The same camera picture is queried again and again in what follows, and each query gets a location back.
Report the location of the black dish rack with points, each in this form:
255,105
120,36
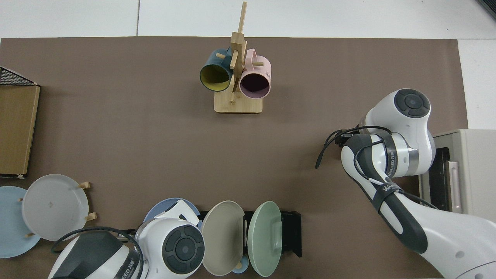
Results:
291,232

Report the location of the green plate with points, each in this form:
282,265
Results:
263,240

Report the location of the beige plate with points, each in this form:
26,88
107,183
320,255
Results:
221,240

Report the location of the wooden peg plate rack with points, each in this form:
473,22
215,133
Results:
84,185

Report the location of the grey white plate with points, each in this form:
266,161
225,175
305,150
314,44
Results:
54,207

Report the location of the light blue plate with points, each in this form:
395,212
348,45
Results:
11,224

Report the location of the wooden cup stand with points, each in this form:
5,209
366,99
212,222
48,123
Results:
238,104

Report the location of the pink cup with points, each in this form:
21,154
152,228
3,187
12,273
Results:
255,69

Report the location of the pale toaster oven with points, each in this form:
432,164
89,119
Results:
476,170

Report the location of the dark teal cup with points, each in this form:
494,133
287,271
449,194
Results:
215,77

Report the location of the small blue round thing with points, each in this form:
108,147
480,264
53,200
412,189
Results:
244,267

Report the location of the dark corner object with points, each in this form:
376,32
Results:
491,6

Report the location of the brown table cloth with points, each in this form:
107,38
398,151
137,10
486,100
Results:
116,116

